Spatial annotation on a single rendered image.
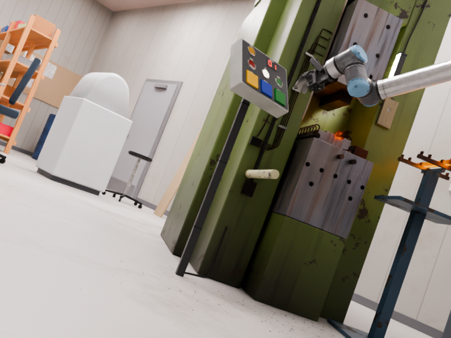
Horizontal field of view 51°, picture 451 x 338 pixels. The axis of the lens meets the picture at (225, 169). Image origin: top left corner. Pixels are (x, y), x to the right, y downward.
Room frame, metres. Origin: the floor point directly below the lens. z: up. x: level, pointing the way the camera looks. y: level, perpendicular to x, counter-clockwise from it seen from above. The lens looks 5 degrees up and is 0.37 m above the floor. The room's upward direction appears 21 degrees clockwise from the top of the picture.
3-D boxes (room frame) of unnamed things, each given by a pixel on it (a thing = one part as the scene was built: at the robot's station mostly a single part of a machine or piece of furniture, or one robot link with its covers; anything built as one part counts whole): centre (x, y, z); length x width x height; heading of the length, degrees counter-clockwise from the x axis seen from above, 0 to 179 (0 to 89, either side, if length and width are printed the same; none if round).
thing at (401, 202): (2.52, -1.06, 0.76); 0.40 x 0.30 x 0.02; 95
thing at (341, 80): (2.76, -0.46, 1.32); 0.42 x 0.20 x 0.10; 12
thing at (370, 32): (2.77, -0.50, 1.56); 0.42 x 0.39 x 0.40; 12
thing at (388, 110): (2.75, -0.78, 1.27); 0.09 x 0.02 x 0.17; 102
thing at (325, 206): (2.78, -0.51, 0.69); 0.56 x 0.38 x 0.45; 12
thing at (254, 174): (2.40, -0.18, 0.62); 0.44 x 0.05 x 0.05; 12
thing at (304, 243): (2.78, -0.51, 0.23); 0.56 x 0.38 x 0.47; 12
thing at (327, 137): (2.76, -0.46, 0.96); 0.42 x 0.20 x 0.09; 12
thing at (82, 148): (5.84, 1.75, 0.73); 0.74 x 0.66 x 1.46; 133
